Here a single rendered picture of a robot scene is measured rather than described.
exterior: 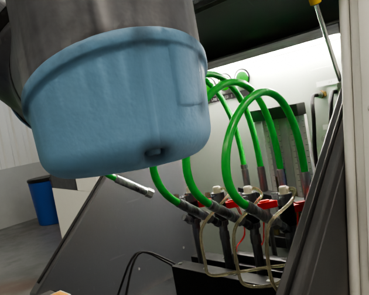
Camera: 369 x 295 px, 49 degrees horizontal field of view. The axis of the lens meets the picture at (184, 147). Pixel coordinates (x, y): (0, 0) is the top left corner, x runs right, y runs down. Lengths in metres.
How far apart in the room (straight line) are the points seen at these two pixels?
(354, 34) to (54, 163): 0.63
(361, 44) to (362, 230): 0.29
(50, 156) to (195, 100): 0.06
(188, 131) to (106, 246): 1.01
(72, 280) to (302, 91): 0.74
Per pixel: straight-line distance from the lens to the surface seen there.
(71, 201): 4.38
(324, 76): 0.99
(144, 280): 1.25
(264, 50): 1.04
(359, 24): 0.73
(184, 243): 1.34
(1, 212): 7.79
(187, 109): 0.15
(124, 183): 0.93
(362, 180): 0.69
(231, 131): 0.64
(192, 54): 0.16
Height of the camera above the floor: 1.30
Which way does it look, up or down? 4 degrees down
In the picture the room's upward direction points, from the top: 10 degrees counter-clockwise
